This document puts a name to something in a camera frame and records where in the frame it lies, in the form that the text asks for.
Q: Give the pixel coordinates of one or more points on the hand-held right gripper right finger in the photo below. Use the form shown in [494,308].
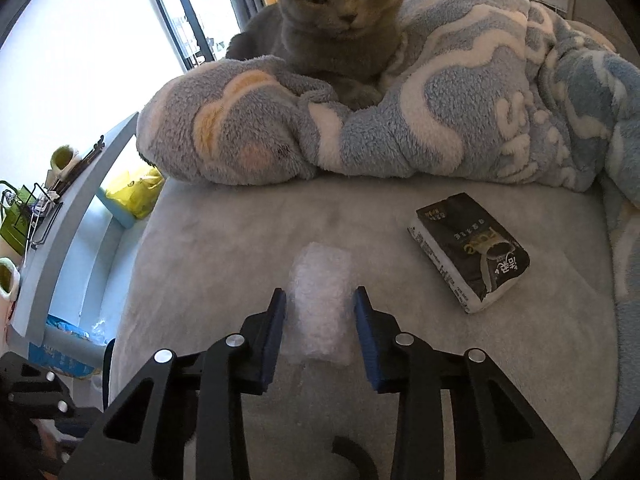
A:
[370,355]

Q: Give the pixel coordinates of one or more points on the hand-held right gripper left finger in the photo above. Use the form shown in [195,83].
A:
[270,350]

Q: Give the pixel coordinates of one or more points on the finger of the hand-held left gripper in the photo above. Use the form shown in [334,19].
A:
[35,385]

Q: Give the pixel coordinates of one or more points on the clear bubble wrap roll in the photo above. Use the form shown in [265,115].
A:
[320,300]

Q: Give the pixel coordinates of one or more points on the blue printed packet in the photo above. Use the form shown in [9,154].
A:
[65,347]

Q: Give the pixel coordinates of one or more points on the black curved foam piece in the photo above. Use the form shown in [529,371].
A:
[352,455]

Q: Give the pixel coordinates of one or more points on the white green cup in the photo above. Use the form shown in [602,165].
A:
[7,280]
[62,159]

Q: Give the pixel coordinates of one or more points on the grey bed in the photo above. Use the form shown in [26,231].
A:
[225,240]

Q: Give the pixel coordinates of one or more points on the black tissue packet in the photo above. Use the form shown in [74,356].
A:
[465,255]

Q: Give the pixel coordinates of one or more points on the green bag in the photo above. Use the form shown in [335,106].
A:
[15,222]

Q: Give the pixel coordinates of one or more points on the light blue shelf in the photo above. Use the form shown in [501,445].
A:
[75,220]

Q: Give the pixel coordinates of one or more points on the yellow plastic bag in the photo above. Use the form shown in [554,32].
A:
[135,192]

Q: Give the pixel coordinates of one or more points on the blue printed fleece blanket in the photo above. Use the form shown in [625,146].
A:
[450,110]

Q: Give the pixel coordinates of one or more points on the grey cat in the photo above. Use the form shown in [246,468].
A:
[335,15]

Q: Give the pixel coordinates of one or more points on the grey headboard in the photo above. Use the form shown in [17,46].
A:
[595,15]

